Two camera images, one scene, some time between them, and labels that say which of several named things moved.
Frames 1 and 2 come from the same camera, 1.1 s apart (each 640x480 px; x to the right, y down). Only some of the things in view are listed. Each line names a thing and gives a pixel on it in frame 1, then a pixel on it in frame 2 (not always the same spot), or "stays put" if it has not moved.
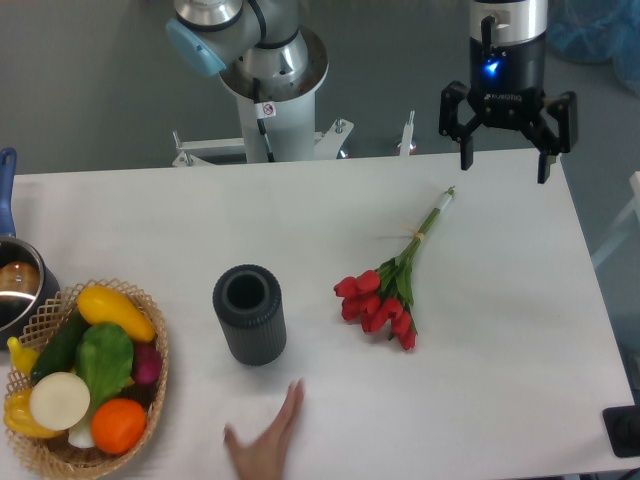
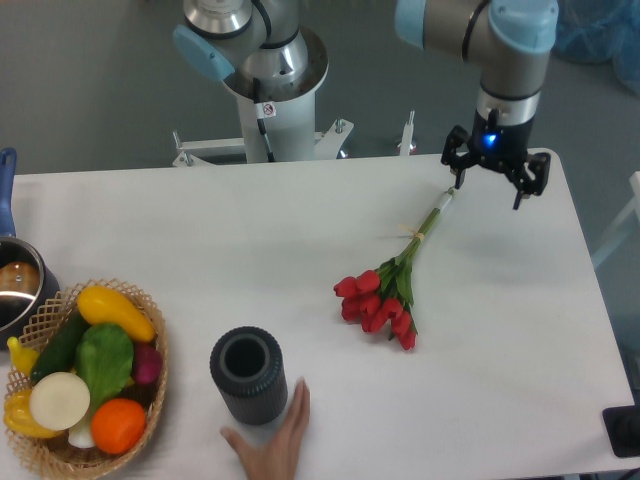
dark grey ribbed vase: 248,302 → 248,366
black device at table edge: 622,425 stays put
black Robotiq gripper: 507,70 → 503,147
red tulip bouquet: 382,299 stays put
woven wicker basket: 89,379 stays put
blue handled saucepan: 28,281 stays put
